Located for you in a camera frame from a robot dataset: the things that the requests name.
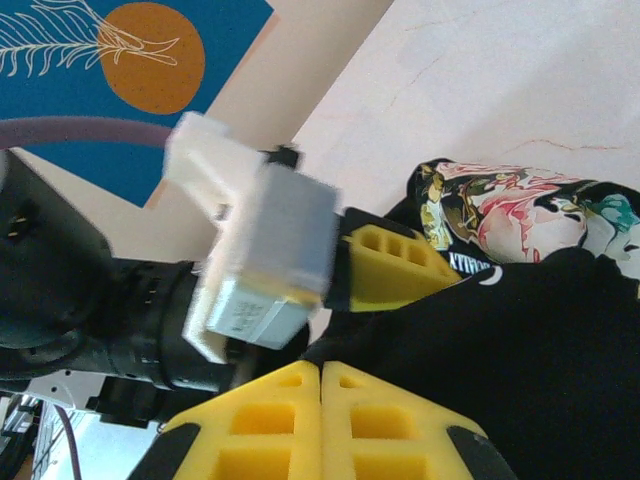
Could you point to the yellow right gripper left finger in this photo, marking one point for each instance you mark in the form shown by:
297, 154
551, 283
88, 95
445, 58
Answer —
250, 440

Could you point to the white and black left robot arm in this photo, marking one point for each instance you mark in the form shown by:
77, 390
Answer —
60, 390

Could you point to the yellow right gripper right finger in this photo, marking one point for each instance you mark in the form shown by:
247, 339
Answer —
390, 440

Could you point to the black printed t-shirt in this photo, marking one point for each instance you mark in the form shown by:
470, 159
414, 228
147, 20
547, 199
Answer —
500, 350

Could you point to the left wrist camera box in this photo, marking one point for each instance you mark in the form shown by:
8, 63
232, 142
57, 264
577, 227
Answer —
280, 240

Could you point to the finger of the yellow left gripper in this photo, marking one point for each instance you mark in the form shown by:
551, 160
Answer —
395, 280

